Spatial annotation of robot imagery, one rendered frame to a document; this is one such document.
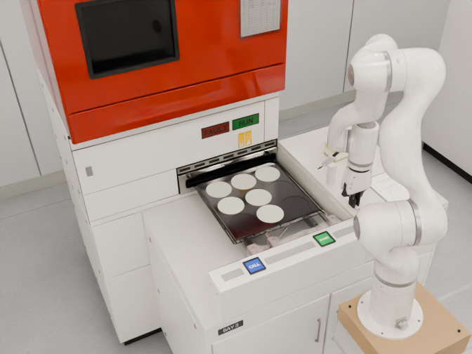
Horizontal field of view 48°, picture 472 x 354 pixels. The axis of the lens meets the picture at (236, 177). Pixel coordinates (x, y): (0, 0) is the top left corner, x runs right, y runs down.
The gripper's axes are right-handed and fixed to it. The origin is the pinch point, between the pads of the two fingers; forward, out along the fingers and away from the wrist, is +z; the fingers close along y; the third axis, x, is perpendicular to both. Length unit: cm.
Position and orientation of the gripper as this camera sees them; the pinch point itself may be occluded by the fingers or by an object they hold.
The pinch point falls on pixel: (354, 200)
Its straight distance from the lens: 191.2
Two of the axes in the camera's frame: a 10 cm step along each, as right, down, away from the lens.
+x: 4.4, 5.4, -7.2
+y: -9.0, 2.8, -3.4
